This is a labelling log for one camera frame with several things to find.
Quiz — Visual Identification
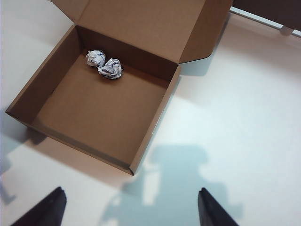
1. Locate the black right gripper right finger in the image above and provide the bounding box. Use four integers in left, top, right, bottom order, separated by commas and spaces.
198, 187, 240, 226

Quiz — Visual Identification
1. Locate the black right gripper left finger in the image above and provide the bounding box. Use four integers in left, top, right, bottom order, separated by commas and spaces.
10, 186, 67, 226

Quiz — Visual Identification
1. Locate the brown cardboard box with lid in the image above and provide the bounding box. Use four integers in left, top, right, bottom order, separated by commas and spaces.
5, 0, 234, 176

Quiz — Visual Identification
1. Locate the grey desk divider panel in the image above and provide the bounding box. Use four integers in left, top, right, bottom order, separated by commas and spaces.
229, 0, 301, 38

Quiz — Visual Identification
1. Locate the white blue paper ball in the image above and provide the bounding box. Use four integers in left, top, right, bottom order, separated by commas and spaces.
85, 49, 106, 67
96, 58, 124, 81

